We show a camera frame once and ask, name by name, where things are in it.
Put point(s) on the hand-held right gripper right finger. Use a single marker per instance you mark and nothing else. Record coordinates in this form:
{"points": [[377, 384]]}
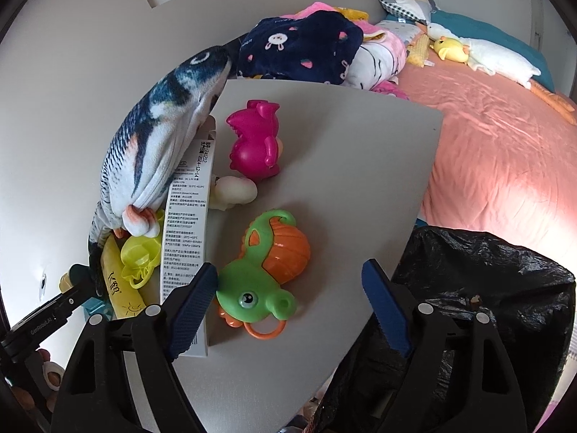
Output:
{"points": [[388, 309]]}

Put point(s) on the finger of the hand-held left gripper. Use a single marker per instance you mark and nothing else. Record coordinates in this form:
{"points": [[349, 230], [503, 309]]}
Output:
{"points": [[67, 297]]}

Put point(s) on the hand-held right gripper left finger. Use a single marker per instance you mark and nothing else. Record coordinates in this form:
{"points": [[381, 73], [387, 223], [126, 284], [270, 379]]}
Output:
{"points": [[194, 300]]}

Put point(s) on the green orange plastic toy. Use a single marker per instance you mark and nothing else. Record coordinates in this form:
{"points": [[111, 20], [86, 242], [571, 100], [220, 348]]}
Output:
{"points": [[257, 288]]}

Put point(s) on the black trash bag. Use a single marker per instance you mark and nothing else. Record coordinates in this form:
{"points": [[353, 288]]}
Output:
{"points": [[473, 270]]}

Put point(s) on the white sponge brush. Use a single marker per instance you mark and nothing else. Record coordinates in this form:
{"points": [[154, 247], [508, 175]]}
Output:
{"points": [[234, 191]]}

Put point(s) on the pink plastic toy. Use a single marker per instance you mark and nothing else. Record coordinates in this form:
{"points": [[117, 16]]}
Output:
{"points": [[252, 153]]}

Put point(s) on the egg shaped toy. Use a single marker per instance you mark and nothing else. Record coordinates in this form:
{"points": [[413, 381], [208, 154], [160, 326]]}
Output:
{"points": [[52, 374]]}

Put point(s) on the yellow packet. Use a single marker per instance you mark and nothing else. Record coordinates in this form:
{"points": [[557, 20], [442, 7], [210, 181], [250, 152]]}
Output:
{"points": [[119, 297]]}

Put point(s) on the yellow plastic toy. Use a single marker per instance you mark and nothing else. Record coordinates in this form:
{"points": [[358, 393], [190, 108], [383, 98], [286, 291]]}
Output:
{"points": [[139, 252]]}

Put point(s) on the white printed cardboard box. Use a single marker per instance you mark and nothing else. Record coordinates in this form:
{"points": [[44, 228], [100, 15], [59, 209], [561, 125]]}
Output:
{"points": [[189, 198]]}

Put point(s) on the blue white fish plush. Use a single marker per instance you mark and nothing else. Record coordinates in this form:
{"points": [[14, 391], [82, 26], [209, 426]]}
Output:
{"points": [[153, 144]]}

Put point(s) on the bed with pink sheet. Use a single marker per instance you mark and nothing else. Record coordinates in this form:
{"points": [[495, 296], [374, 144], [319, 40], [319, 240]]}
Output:
{"points": [[496, 153]]}

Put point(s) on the yellow corn plush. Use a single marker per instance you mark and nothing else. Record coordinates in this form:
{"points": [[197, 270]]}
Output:
{"points": [[417, 52]]}

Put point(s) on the yellow duck plush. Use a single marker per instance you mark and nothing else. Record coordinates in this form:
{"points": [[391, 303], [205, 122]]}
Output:
{"points": [[448, 48]]}

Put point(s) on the navy rabbit print blanket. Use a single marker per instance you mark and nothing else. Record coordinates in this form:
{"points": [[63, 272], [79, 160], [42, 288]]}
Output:
{"points": [[306, 49]]}

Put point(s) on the white goose plush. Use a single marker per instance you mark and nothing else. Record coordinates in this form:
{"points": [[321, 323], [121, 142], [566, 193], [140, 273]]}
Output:
{"points": [[496, 56]]}

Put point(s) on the teal pillow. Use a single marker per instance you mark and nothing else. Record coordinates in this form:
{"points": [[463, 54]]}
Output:
{"points": [[491, 31]]}

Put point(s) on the checked patchwork pillow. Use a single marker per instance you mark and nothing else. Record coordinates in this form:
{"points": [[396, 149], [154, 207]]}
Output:
{"points": [[405, 2]]}

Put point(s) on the pink fluffy plush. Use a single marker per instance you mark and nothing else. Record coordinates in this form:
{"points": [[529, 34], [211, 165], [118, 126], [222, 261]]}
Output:
{"points": [[315, 9]]}

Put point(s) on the round white wall cap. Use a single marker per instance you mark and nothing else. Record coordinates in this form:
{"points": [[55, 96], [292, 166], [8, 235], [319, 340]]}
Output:
{"points": [[41, 282]]}

